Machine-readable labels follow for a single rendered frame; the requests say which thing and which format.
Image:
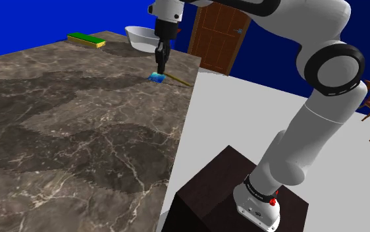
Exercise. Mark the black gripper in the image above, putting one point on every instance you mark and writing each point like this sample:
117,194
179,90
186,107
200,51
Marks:
165,29

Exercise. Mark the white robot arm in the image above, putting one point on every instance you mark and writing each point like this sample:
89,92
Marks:
319,106

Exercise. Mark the green and yellow sponge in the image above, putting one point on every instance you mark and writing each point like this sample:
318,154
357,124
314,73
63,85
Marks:
86,40

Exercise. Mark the dark robot stand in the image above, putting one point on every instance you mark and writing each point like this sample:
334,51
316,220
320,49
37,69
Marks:
210,196

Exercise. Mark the brown wooden door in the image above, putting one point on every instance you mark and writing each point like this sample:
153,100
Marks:
217,35

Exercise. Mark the white bowl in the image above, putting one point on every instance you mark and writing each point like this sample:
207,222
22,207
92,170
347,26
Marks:
141,40

